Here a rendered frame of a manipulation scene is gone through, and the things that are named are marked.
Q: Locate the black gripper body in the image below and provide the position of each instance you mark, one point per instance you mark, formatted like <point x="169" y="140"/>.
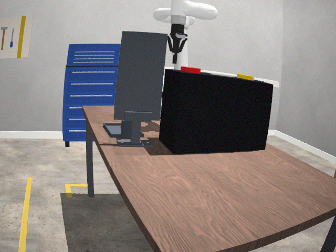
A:
<point x="176" y="27"/>

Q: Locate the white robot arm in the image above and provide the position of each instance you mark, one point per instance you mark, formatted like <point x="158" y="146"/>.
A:
<point x="184" y="12"/>

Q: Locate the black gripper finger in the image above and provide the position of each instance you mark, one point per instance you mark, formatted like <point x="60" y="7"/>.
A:
<point x="179" y="49"/>
<point x="172" y="49"/>

